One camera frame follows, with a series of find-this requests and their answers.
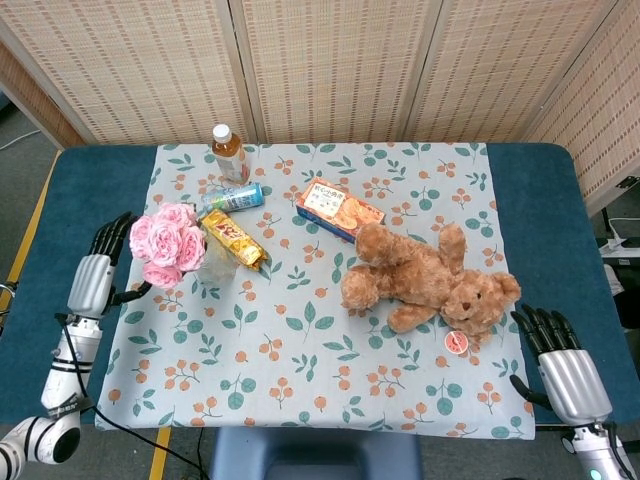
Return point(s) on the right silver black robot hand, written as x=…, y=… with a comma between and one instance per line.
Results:
x=570, y=375

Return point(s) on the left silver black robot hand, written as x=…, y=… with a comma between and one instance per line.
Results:
x=95, y=280

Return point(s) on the pink rose bouquet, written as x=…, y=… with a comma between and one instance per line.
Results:
x=167, y=242

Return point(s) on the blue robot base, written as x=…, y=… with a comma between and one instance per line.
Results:
x=315, y=452

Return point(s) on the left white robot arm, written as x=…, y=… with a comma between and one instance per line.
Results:
x=55, y=395

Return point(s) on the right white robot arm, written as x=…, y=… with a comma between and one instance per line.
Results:
x=597, y=452

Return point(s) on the clear glass vase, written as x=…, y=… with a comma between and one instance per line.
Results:
x=217, y=265

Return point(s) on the round orange tag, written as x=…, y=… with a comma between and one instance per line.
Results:
x=455, y=342

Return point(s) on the white power strip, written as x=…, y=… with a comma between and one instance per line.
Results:
x=617, y=245

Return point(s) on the yellow snack packet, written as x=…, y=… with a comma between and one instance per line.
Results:
x=237, y=240

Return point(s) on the blue drink can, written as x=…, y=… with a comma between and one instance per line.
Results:
x=232, y=197

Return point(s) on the brown teddy bear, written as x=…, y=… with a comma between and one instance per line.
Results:
x=425, y=280

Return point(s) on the tea bottle with white cap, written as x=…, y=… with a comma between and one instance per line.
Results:
x=230, y=155

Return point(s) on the floral patterned tablecloth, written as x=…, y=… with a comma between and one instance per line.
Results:
x=310, y=350

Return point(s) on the orange cookie box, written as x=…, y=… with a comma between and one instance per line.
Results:
x=340, y=210

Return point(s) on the woven folding screen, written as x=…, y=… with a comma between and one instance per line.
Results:
x=320, y=65

